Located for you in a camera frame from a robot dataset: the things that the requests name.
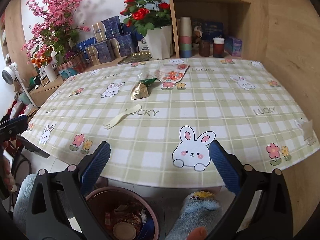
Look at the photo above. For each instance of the red rose plant white pot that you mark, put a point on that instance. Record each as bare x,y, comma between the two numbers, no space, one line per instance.
152,20

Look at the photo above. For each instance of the gold foil chocolate tray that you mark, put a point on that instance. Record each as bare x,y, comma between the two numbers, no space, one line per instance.
136,57

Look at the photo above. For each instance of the left hand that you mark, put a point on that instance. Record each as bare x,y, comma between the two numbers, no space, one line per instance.
6,176

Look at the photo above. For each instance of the red cup white rim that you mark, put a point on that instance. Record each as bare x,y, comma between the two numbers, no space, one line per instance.
218,46

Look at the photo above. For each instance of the floral plastic snack bag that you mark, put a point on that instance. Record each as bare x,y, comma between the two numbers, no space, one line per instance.
171,73

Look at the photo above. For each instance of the blue gold box lower left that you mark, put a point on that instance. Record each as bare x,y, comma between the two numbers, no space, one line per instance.
100,53

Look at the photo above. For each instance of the pink blossom artificial plant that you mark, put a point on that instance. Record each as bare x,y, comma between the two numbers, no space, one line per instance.
56,36

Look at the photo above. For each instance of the blue fluffy slipper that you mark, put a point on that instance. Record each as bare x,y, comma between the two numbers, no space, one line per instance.
200,209

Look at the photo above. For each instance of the clear plastic wrapper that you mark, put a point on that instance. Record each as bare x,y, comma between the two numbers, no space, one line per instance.
143,75

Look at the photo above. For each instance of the striped flower basket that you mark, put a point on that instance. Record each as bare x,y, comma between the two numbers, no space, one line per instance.
75,65

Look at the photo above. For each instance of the blue gold box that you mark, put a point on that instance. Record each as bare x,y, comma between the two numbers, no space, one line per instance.
107,29
123,46
100,53

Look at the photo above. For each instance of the blue gold box lower right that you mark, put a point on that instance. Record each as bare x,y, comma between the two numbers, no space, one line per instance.
123,46

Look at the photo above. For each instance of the small blue purple box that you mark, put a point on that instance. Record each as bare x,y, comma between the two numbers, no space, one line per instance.
233,46

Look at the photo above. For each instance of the right hand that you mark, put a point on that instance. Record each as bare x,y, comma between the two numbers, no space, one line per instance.
199,233

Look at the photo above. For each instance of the blue gold box upper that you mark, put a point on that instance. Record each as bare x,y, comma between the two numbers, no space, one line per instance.
107,29

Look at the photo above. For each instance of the dark brown cup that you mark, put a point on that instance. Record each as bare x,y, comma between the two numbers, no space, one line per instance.
204,48

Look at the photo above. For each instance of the white plastic spork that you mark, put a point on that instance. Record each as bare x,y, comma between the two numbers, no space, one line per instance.
117,119

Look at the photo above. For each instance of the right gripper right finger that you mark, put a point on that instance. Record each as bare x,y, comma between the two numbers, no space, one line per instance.
228,166

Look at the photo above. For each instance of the orange flowers white vase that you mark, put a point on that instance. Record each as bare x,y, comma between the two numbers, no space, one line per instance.
46,67

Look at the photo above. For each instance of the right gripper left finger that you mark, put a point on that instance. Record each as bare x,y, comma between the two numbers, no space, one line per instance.
91,166

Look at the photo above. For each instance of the white desk fan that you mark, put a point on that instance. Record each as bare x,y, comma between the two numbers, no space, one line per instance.
10,74

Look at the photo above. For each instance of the gold green snack wrapper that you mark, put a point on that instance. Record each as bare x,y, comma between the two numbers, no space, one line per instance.
140,90

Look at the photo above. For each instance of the checkered rabbit tablecloth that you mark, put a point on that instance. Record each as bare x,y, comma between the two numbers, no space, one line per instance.
165,144

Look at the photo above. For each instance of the wooden shelf unit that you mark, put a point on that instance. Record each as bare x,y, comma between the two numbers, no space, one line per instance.
243,19

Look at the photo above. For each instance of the stack of pastel cups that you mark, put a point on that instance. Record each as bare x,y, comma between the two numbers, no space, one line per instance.
185,40

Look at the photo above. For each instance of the brown trash bin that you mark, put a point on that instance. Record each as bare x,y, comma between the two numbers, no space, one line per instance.
123,214

